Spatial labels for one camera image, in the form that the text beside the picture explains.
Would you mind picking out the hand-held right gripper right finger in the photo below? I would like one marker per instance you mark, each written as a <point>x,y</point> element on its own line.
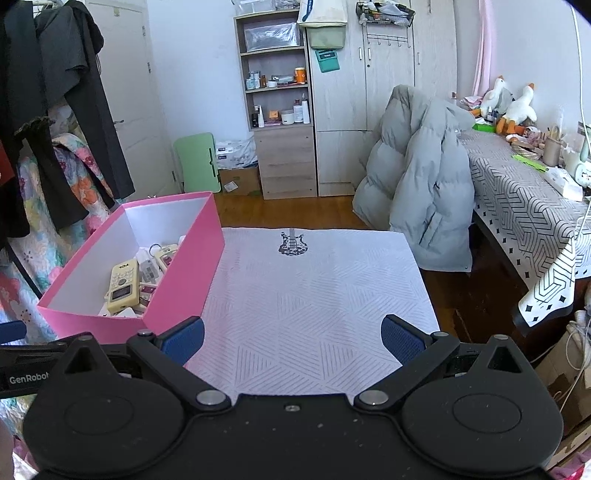
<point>400,341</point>

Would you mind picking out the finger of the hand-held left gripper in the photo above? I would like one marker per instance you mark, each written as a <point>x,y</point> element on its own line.
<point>11,332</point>

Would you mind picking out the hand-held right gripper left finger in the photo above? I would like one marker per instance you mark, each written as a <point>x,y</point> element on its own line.
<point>184,340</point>

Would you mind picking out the pink cardboard box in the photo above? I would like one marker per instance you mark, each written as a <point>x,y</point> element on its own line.
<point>184,277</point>

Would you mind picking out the cream remote control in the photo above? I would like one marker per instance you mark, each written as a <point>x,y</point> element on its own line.
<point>121,288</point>

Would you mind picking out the white mat with guitar print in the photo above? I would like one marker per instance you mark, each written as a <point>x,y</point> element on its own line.
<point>314,314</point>

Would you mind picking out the grey puffer jacket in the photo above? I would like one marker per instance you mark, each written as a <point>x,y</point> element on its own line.
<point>415,184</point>

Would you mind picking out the black lace-trimmed garment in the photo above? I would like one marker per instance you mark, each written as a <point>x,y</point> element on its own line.
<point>46,175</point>

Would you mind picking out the brown cardboard box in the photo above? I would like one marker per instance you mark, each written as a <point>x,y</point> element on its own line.
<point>556,383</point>

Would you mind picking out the floral quilt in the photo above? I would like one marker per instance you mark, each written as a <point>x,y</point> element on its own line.
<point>78,184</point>

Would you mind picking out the red garment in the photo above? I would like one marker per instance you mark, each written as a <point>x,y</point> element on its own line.
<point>2,161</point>

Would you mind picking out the green folding table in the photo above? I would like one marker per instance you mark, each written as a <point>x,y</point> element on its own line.
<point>194,164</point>

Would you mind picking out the black white patterned tablecloth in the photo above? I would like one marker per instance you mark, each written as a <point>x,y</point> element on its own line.
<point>517,203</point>

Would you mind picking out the white tissue packs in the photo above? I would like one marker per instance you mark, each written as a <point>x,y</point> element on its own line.
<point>235,152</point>

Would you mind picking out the wooden shelf unit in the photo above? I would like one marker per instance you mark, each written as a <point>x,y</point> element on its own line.
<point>286,161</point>

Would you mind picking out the wooden wardrobe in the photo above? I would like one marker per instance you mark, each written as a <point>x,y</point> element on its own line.
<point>346,129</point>

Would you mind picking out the white tissue box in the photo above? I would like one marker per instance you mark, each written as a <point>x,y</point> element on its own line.
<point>563,183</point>

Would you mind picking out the green box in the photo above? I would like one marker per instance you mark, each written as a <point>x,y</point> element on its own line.
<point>485,127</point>

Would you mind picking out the black bottle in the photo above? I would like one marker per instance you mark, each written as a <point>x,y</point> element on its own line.
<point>254,119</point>

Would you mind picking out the beige cup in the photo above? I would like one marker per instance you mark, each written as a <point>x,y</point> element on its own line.
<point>551,154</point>

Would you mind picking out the white jar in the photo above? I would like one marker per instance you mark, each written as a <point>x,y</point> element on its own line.
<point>287,117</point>

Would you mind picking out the white bottle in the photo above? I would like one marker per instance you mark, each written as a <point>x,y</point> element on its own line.
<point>298,113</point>

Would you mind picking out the dark grey hanging shirt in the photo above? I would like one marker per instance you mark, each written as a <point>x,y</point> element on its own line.
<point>92,92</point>

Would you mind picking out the white door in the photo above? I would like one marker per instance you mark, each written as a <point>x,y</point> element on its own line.
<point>134,92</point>

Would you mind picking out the white goose plush toy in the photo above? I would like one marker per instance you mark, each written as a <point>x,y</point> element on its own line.
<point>496,98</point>
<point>521,111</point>

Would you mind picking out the black hanging coat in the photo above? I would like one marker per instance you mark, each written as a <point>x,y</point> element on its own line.
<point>18,69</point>

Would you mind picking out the orange bottle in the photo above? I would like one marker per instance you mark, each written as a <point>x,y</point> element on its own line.
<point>300,75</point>

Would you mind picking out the teal pouch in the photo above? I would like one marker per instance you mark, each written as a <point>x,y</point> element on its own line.
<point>328,61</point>

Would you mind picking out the pink curtain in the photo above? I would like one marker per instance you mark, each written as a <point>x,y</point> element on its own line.
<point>481,50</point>

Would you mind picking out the green hanging bag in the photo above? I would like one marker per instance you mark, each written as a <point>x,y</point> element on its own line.
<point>327,37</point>

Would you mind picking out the clear plastic bag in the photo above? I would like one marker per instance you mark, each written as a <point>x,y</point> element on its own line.
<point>270,36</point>

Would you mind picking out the white tote bag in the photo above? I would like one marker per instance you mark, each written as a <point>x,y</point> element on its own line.
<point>323,11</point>

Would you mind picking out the clear storage box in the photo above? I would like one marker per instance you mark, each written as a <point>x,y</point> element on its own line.
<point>254,7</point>

